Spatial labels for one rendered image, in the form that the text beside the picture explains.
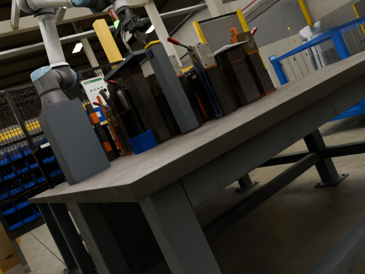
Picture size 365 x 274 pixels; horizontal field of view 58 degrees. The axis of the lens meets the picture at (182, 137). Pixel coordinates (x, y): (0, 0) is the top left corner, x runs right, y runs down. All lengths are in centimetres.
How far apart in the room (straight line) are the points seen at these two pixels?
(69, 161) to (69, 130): 16
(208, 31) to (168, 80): 369
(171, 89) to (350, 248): 97
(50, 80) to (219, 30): 381
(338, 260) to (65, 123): 135
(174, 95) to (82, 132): 54
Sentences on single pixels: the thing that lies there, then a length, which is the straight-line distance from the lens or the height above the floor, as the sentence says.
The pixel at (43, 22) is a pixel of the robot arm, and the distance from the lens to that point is 208.
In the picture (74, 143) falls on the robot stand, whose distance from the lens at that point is 179.
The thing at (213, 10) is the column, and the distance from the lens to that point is 995.
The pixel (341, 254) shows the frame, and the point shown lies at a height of 23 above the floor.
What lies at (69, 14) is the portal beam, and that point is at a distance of 676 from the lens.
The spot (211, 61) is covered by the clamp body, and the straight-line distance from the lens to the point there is 165.
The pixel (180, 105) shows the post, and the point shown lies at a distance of 157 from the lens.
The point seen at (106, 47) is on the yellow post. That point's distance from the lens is 346.
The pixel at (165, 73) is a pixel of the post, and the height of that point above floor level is 100.
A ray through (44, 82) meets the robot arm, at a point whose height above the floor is 124.
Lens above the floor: 77
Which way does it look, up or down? 3 degrees down
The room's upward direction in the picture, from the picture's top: 25 degrees counter-clockwise
